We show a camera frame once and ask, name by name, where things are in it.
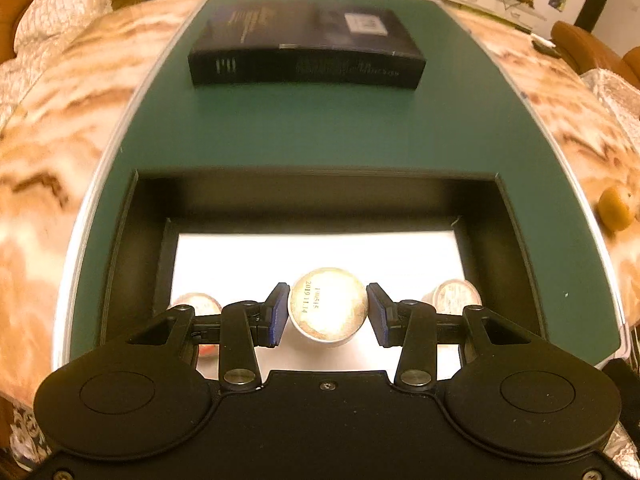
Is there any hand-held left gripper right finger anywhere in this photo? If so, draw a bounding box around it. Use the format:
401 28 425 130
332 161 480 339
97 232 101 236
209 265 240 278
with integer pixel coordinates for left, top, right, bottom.
366 282 522 391

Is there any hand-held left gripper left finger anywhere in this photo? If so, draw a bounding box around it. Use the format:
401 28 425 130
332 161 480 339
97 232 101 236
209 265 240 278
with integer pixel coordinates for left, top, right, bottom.
126 281 291 392

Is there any silver lid can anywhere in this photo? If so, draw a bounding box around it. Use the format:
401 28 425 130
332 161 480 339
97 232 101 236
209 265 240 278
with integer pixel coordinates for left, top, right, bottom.
288 267 370 347
421 279 483 346
170 292 223 360

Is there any black box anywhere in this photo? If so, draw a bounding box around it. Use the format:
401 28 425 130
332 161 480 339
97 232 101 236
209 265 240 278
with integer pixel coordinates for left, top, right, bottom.
97 169 547 367

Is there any marble desktop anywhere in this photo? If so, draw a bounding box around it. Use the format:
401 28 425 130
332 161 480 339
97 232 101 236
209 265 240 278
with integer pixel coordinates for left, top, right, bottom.
0 0 640 411

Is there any white paper sheet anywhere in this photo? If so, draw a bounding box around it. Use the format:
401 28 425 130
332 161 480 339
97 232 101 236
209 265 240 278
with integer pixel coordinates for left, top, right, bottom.
171 231 469 383

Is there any green desk mat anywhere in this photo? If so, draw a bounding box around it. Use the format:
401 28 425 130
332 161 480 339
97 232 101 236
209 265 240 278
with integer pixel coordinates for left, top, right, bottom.
54 0 627 370

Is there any orange fruit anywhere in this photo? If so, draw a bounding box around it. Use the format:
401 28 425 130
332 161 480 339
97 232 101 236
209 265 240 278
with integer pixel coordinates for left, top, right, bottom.
597 184 639 233

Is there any black book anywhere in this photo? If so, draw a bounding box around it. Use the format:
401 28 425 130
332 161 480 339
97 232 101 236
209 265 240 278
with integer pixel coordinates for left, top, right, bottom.
188 2 428 92

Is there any patterned cloth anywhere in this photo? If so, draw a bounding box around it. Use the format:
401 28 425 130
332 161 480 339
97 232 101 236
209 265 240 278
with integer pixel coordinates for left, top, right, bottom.
9 399 53 467

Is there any black remote control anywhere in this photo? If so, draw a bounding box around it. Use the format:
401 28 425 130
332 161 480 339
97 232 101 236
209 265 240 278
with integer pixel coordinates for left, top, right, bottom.
531 34 563 59

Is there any silver quilted cloth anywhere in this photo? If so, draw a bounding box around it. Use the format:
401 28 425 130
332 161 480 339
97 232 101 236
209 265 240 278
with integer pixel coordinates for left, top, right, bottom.
579 67 640 133

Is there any white fluffy cushion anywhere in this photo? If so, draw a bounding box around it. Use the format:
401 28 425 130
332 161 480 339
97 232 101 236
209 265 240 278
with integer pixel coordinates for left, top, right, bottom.
0 0 114 131

